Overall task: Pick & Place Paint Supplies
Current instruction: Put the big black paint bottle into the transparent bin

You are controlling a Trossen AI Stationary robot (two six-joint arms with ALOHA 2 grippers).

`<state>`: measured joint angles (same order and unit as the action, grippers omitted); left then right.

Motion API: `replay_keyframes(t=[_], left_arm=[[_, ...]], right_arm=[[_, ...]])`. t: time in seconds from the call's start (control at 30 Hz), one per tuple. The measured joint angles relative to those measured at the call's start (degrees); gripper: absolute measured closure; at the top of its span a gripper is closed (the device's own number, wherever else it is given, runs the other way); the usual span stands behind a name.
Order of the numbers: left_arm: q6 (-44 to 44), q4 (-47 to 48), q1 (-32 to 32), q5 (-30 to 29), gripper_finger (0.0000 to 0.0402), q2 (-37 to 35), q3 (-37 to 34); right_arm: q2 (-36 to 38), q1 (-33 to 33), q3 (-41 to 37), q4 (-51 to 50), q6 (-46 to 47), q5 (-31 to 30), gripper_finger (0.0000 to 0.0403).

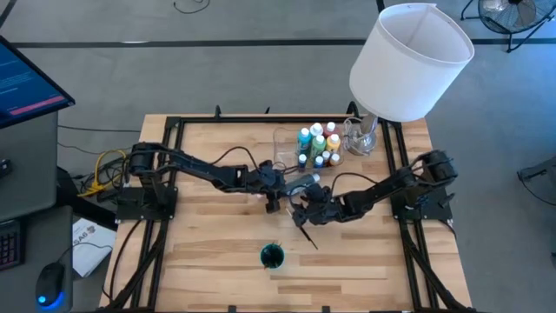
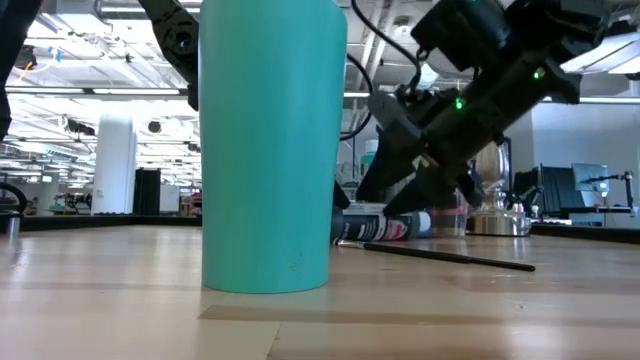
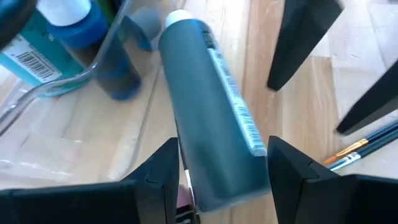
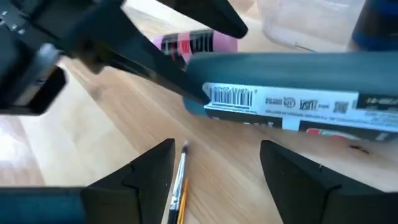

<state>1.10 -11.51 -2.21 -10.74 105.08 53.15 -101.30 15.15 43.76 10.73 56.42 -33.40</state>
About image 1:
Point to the computer monitor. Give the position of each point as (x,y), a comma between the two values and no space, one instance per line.
(26,82)

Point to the small brown paint bottle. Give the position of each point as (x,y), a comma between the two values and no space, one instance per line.
(326,155)

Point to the large yellow paint bottle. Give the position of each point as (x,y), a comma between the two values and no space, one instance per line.
(333,142)

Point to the black computer mouse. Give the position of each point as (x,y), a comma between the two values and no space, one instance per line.
(50,282)

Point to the red paint bottle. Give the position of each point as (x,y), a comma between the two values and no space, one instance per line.
(331,127)

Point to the clear plastic bin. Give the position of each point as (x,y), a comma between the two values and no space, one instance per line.
(282,152)

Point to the small blue paint bottle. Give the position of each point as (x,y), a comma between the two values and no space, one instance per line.
(319,161)
(302,161)

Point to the white paint bottle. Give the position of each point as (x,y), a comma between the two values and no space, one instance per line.
(316,129)

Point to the thin black paint brush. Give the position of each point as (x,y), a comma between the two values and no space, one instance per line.
(310,239)

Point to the teal paint bottle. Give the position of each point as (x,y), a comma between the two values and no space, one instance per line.
(304,138)

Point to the small yellow paint bottle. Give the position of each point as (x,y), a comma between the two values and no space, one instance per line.
(334,159)

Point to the black keyboard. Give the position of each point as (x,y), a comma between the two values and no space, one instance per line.
(11,245)

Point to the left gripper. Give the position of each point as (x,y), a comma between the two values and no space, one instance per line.
(267,182)

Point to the green plastic cup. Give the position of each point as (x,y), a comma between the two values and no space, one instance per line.
(264,263)

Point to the green paint bottle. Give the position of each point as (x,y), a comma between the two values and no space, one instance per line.
(318,145)

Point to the white paper booklet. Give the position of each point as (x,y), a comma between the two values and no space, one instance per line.
(93,248)

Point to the black floor fan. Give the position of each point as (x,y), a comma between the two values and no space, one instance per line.
(512,15)

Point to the grey desk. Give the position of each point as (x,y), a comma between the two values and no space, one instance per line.
(26,174)

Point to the black equipment leg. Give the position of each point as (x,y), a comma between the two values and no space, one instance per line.
(538,171)

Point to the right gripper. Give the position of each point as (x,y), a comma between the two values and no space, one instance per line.
(323,211)

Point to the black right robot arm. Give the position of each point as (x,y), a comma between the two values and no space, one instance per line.
(391,189)

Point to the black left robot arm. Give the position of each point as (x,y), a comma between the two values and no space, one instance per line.
(195,167)

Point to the table lamp white shade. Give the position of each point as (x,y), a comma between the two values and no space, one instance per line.
(408,65)

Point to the black aluminium table frame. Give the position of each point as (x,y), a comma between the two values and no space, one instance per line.
(282,118)

